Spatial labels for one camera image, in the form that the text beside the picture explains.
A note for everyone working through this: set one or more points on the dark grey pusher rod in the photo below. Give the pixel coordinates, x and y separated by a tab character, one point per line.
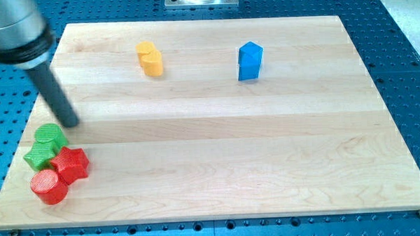
46	83

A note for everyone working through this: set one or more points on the yellow block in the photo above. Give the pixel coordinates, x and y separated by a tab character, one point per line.
143	49
152	63

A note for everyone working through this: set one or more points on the blue block lower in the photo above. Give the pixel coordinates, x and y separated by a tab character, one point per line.
249	68

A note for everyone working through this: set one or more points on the red star block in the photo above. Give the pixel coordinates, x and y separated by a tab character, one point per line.
71	164

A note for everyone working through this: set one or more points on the yellow block rear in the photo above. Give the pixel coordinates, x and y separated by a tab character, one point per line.
143	49

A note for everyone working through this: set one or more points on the blue cube block upper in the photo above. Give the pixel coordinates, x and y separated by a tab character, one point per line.
250	51

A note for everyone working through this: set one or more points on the left board corner screw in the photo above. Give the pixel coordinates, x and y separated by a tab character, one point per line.
14	232

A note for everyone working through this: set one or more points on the green cylinder block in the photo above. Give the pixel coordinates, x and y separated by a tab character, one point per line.
51	134

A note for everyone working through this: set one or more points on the green star block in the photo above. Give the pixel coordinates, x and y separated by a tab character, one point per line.
39	156

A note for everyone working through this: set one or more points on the red cylinder block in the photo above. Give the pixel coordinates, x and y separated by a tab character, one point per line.
48	186

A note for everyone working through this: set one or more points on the yellow block front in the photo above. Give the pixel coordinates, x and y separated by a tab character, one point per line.
152	63

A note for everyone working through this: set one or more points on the light wooden board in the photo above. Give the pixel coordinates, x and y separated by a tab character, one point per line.
310	136

